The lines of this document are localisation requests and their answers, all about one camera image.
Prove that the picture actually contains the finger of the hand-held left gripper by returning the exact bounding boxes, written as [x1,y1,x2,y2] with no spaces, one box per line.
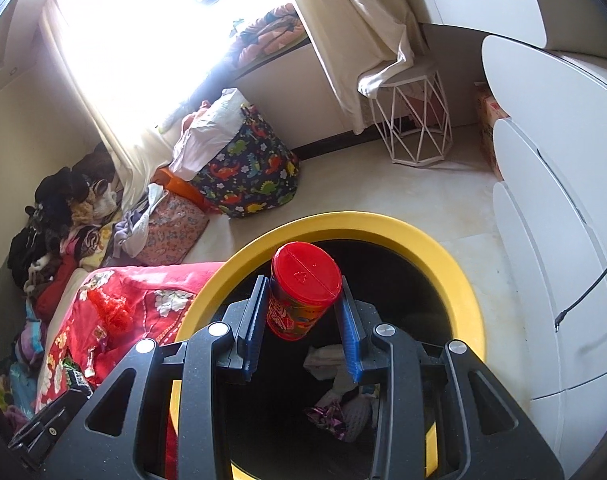
[6,389,91,471]

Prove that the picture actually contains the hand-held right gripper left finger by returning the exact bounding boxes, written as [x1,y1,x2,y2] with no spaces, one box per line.
[38,274,270,480]

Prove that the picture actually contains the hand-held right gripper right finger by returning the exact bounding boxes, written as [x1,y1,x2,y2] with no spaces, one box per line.
[333,280,567,480]

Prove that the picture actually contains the red cylindrical can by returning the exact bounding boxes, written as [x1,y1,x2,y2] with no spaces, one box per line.
[266,241,343,342]

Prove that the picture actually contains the white ribbed tissue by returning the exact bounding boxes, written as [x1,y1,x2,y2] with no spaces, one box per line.
[333,385,379,443]

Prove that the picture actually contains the purple candy wrapper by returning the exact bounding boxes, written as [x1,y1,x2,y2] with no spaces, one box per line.
[303,400,349,441]

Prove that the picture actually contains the yellow rimmed trash bin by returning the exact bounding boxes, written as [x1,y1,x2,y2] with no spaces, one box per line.
[166,212,487,480]

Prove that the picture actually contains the dark snack packet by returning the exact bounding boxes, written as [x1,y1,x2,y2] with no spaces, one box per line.
[60,360,91,391]

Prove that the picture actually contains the pile of colourful clothes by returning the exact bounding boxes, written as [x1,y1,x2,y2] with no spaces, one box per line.
[0,300,49,426]

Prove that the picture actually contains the pink patterned cushion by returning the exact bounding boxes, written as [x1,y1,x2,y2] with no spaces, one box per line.
[133,192,211,267]

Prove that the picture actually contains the red floral printed blanket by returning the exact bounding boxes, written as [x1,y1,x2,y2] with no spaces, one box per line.
[33,260,229,480]

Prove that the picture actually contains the red mesh bag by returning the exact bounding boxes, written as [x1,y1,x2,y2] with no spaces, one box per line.
[86,287,134,333]

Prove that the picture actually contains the dinosaur print laundry basket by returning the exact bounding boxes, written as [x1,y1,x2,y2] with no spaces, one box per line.
[190,105,301,220]

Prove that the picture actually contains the lavender and white clothes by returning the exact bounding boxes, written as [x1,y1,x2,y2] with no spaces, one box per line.
[110,182,166,261]

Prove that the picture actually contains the white clothes bundle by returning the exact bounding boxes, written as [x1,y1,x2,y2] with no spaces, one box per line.
[169,87,249,181]

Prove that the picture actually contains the pile of dark clothes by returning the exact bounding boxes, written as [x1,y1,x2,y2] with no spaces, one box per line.
[6,142,129,301]

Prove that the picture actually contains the white drawer cabinet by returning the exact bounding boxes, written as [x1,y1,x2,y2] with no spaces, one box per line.
[481,34,607,428]

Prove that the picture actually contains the cardboard box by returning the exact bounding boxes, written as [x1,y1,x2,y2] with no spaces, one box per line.
[473,81,511,181]

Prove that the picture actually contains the folded patterned quilt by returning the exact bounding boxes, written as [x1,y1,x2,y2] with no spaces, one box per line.
[230,2,309,68]

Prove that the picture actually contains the window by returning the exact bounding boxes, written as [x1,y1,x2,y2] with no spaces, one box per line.
[58,0,289,126]

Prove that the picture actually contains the black cable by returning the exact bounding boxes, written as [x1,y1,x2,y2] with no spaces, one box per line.
[553,242,607,333]

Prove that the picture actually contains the white wire stool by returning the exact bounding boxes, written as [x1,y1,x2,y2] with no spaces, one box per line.
[366,60,454,166]

